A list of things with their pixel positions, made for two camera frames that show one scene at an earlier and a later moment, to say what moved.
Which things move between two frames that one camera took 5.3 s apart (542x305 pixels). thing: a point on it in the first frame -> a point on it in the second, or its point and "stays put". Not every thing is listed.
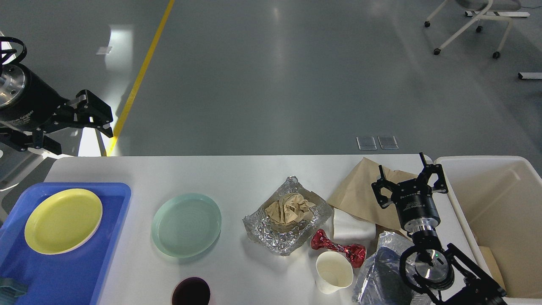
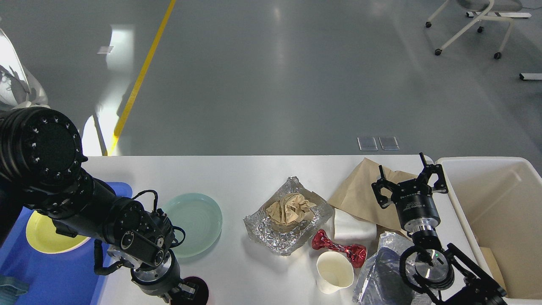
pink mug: x=191 y=291 stays put
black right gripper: x=414 y=198 stays put
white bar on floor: x=530 y=75 stays put
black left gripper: x=26 y=101 -> x=160 y=280
